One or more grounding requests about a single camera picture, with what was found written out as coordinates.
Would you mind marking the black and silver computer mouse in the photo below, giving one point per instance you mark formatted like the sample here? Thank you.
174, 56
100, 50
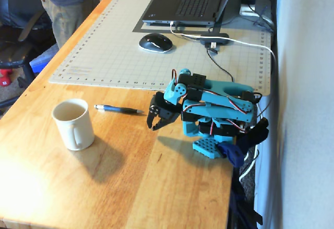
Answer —
156, 42

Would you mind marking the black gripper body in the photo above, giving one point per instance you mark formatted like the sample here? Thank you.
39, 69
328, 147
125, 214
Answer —
162, 113

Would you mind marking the black office chair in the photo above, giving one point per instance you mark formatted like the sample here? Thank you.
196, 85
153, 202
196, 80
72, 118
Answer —
18, 25

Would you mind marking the grey gridded cutting mat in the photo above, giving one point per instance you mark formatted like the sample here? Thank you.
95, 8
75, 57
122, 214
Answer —
112, 57

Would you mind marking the blue plastic bin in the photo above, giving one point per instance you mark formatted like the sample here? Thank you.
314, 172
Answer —
43, 60

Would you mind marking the dark grey laptop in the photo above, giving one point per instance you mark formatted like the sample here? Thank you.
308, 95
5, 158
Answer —
188, 2

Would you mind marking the red dumbbell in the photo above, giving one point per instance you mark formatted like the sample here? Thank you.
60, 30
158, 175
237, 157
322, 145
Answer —
4, 79

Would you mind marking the white ceramic mug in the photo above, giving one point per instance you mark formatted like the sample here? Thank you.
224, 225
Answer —
75, 124

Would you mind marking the blue table clamp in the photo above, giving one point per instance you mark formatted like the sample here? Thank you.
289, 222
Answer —
232, 154

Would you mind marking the blue and black pen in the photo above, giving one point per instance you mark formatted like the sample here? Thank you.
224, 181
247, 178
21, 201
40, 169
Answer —
117, 109

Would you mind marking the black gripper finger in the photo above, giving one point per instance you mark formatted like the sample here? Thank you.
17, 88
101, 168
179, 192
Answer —
152, 109
161, 123

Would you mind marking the person in blue shirt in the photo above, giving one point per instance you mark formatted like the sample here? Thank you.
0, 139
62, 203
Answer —
65, 7

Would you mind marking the black usb hub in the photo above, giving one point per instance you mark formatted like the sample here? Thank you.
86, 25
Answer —
214, 39

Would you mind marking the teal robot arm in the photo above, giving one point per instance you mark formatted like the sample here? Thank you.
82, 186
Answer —
221, 103

